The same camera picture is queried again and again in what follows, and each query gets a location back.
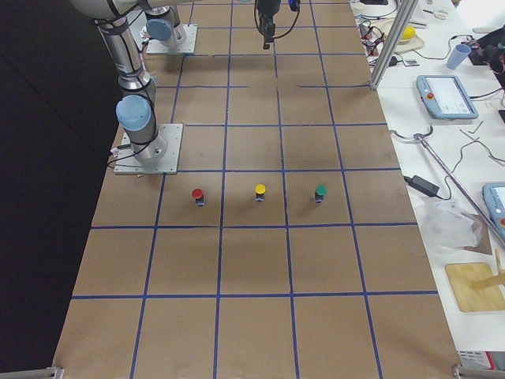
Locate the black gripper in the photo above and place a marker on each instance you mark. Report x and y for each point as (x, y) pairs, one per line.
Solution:
(267, 9)

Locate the yellow push button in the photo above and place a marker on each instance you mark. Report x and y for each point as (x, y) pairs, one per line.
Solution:
(260, 190)

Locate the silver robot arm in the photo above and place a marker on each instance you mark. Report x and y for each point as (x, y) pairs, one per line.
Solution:
(136, 110)
(170, 17)

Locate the green push button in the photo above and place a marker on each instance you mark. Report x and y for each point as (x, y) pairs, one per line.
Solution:
(319, 193)

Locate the red push button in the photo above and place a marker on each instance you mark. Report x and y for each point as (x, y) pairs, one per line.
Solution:
(198, 197)

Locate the yellow lemon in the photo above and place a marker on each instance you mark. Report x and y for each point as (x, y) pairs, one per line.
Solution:
(408, 33)

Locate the metal rod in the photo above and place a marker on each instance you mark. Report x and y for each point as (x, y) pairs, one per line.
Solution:
(491, 226)

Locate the upper blue teach pendant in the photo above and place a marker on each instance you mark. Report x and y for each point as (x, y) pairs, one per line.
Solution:
(445, 97)

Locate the blue teach pendant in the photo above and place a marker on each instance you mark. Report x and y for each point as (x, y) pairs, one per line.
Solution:
(445, 97)
(494, 198)

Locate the blue plastic cup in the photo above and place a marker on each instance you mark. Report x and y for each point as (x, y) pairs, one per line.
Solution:
(459, 53)

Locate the black power adapter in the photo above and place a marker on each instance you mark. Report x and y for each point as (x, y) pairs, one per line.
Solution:
(423, 186)

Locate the clear plastic bag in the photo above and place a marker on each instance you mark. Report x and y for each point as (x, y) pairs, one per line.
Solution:
(446, 227)

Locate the lower blue teach pendant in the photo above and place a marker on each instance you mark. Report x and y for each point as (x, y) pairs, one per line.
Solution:
(494, 198)

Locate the wooden cutting board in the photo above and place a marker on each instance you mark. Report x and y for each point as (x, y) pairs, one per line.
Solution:
(475, 287)

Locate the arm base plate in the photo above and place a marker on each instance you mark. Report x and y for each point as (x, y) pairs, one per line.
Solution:
(172, 41)
(160, 157)

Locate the aluminium frame post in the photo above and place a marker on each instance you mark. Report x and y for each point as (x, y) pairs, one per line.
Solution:
(398, 26)

